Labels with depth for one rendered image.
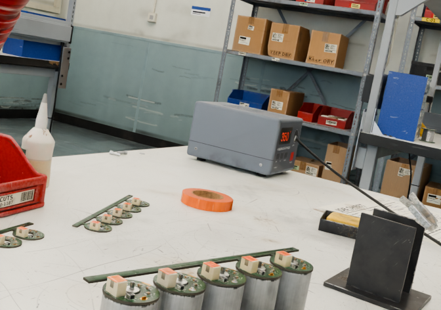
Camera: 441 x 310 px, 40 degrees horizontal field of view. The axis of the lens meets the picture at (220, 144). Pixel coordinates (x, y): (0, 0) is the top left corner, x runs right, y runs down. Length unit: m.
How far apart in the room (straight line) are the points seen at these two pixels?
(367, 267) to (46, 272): 0.25
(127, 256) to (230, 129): 0.50
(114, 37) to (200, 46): 0.97
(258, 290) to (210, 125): 0.68
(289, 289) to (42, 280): 0.18
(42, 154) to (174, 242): 0.19
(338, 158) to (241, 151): 3.70
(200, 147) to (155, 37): 4.95
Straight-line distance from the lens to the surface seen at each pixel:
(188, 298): 0.28
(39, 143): 0.66
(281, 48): 4.84
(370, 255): 0.52
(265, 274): 0.33
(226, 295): 0.30
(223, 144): 0.97
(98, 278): 0.28
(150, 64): 5.90
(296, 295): 0.35
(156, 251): 0.53
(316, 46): 4.75
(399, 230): 0.51
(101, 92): 6.23
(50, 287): 0.43
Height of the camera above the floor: 0.92
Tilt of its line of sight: 8 degrees down
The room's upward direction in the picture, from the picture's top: 10 degrees clockwise
